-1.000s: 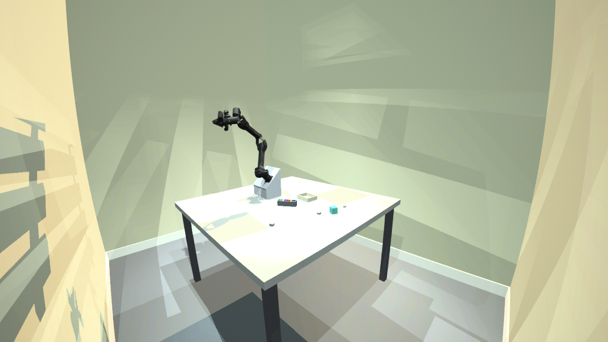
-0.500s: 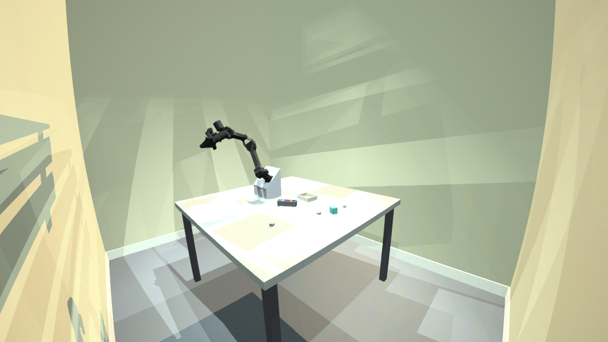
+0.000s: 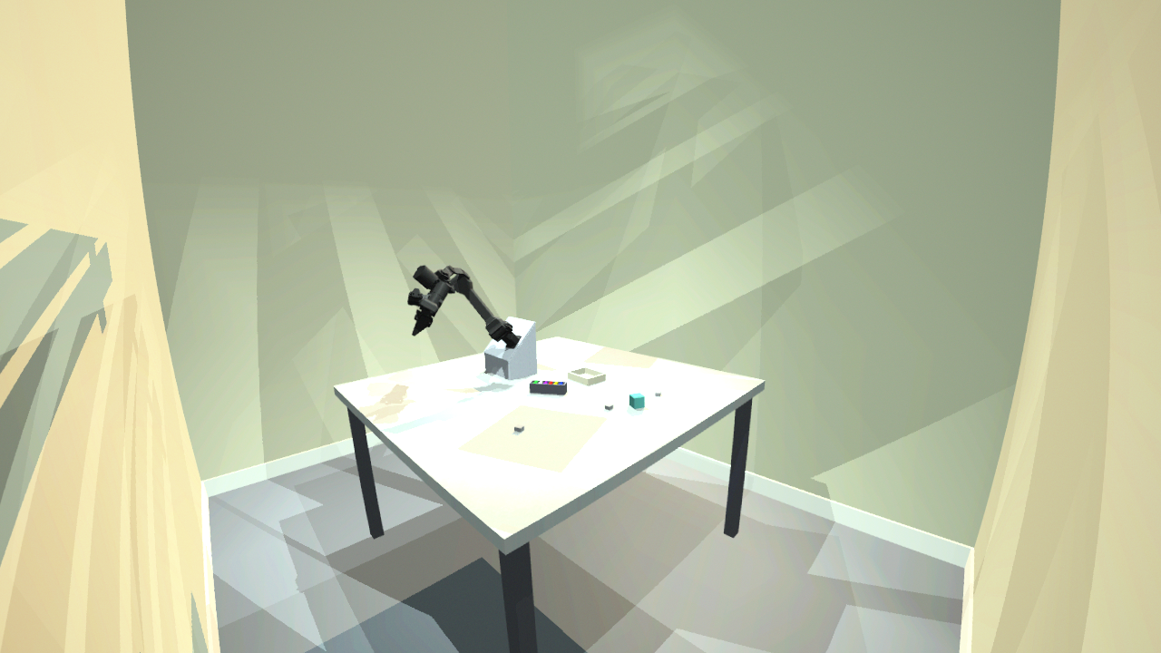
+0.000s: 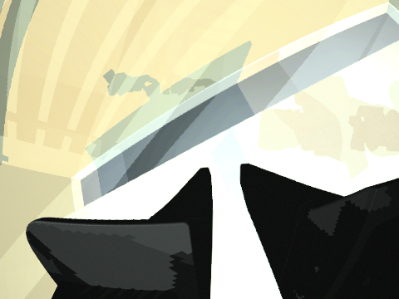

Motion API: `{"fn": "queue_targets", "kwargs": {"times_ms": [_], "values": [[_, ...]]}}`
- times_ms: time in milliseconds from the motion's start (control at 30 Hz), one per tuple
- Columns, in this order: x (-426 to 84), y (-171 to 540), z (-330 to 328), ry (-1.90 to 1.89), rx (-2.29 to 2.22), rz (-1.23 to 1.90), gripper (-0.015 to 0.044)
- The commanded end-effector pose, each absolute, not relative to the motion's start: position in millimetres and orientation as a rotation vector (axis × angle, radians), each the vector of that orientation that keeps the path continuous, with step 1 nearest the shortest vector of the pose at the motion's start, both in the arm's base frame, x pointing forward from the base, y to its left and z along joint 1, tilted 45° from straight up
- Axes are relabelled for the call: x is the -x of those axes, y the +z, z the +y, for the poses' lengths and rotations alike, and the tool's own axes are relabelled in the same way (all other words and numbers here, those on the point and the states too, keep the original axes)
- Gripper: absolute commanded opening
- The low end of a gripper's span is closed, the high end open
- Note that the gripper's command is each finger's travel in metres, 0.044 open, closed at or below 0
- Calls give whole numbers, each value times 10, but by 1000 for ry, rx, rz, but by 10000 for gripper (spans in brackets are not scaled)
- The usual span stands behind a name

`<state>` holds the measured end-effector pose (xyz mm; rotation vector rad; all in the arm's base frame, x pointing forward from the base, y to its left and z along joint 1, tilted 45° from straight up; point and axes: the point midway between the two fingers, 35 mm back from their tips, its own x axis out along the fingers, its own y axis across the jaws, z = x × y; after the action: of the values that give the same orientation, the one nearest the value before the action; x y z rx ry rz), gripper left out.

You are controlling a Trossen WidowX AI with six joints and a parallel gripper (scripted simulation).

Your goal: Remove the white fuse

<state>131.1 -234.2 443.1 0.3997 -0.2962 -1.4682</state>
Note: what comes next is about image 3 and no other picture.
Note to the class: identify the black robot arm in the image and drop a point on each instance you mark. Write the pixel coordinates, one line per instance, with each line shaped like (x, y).
(438, 282)

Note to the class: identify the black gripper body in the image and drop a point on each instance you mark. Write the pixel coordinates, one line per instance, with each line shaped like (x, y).
(431, 305)

